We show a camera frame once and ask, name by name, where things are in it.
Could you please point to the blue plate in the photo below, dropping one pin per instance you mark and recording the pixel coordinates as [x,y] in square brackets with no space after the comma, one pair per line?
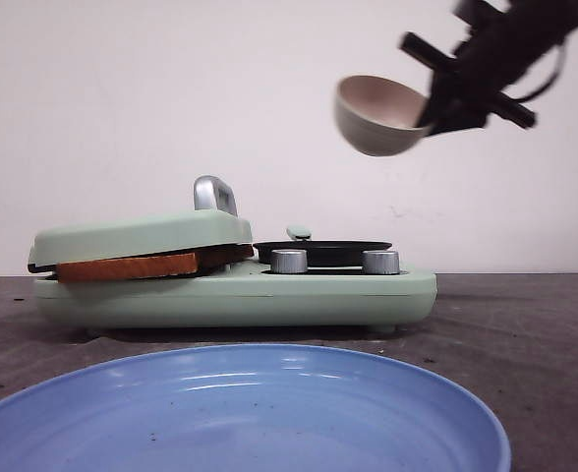
[251,407]

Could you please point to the mint green breakfast maker base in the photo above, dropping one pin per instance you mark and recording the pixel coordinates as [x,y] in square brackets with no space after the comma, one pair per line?
[244,295]

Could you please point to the left silver knob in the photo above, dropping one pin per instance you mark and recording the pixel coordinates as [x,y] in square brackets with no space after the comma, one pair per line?
[289,261]

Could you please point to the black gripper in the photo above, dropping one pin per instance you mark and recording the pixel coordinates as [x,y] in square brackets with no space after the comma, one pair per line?
[467,85]

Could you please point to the right silver knob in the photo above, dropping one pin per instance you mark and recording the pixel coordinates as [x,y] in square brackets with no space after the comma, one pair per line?
[380,262]

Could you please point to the mint green sandwich maker lid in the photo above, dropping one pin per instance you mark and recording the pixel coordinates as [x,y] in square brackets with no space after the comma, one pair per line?
[213,222]

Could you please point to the silver knob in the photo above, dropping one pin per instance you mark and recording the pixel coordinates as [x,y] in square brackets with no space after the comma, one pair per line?
[380,262]
[289,261]

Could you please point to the black frying pan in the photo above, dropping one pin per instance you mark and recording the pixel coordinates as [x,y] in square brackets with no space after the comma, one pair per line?
[320,253]

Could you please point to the beige ribbed bowl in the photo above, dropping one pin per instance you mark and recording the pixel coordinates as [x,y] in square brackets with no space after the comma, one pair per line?
[378,116]

